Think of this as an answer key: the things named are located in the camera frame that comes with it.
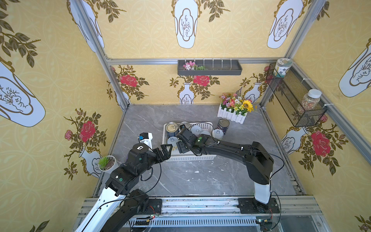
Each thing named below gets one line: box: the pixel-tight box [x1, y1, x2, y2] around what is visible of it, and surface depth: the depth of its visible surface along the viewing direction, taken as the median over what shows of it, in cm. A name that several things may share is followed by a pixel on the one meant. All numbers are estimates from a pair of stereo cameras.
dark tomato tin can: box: [217, 117, 230, 135], surface depth 99 cm
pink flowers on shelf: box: [182, 60, 209, 71], surface depth 89 cm
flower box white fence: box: [217, 88, 255, 125], surface depth 103 cm
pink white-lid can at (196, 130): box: [190, 125, 202, 138], surface depth 100 cm
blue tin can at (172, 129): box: [165, 121, 179, 138], surface depth 96 cm
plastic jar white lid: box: [301, 88, 322, 111], surface depth 66 cm
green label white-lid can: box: [212, 128, 224, 141], surface depth 99 cm
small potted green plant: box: [98, 155, 116, 172], surface depth 81 cm
